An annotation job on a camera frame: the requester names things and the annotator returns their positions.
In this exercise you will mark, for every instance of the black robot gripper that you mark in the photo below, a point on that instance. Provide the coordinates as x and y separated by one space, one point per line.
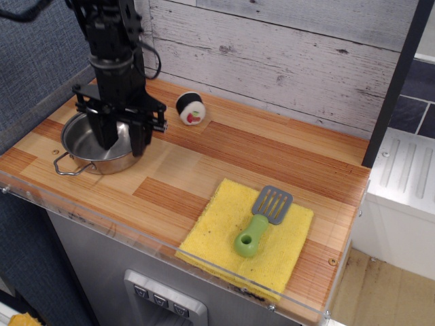
120 95

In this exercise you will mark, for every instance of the stainless steel pot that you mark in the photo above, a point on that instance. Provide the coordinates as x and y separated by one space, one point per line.
82 147

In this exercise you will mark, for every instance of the plush sushi roll toy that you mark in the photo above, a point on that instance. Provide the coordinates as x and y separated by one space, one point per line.
191 108

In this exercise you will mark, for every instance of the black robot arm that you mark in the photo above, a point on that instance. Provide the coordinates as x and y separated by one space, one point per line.
112 30

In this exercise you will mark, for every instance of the yellow cloth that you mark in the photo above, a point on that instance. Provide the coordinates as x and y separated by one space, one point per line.
210 244

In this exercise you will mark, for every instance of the green grey toy spatula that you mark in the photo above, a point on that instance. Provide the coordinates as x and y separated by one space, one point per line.
270 208

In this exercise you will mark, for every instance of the silver toy fridge cabinet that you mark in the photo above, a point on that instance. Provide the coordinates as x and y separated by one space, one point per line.
99 262

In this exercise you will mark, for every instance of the grey dispenser button panel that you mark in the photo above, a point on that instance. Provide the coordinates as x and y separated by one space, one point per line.
154 303

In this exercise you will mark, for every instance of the yellow object bottom left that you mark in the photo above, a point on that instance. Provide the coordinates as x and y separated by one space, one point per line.
23 320

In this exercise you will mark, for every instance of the white toy sink unit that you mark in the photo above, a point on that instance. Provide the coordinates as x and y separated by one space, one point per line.
396 218

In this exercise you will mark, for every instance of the dark right frame post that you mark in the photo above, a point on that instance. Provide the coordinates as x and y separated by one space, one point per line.
411 43

